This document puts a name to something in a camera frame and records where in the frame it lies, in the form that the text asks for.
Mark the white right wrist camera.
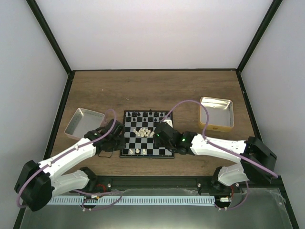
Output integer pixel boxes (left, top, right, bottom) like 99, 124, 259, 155
162, 117, 173, 127

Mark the black enclosure frame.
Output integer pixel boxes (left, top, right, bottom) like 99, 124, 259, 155
13, 0, 300, 229

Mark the gold metal tin box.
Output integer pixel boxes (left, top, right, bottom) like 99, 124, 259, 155
200, 97, 234, 132

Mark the row of black chess pieces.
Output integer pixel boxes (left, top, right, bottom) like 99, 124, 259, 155
124, 110, 169, 122

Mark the pile of white chess pieces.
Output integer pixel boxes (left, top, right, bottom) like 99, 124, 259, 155
133, 127, 154, 138

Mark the light blue cable duct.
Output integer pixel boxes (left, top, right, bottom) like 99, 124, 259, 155
48, 196, 215, 207

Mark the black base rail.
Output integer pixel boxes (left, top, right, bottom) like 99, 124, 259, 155
30, 175, 282, 194

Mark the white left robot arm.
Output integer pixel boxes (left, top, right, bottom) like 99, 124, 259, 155
14, 119, 125, 211

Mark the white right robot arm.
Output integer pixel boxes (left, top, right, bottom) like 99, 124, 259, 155
153, 122, 278, 192

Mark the pink metal tin box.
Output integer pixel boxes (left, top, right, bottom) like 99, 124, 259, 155
64, 108, 105, 140

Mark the black white chess board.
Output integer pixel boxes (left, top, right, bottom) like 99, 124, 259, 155
120, 118, 174, 159

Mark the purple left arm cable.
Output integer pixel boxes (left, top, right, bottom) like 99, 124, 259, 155
15, 109, 120, 208

